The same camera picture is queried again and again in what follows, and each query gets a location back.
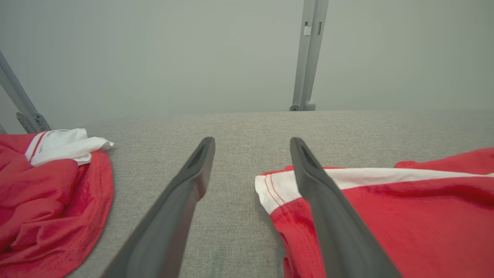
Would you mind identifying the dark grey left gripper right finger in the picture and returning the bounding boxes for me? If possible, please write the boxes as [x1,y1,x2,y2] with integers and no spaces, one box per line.
[289,137,402,278]

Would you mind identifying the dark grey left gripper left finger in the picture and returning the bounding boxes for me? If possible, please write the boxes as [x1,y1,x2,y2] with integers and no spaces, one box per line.
[101,136,216,278]

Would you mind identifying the red shorts with white stripe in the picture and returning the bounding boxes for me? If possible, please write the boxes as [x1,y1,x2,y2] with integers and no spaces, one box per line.
[255,148,494,278]

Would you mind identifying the red jersey with white sleeves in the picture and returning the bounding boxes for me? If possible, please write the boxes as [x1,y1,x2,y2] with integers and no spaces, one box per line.
[0,129,114,278]

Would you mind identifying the grey slanted metal strut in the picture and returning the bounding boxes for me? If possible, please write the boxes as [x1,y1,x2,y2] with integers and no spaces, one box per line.
[0,50,51,134]

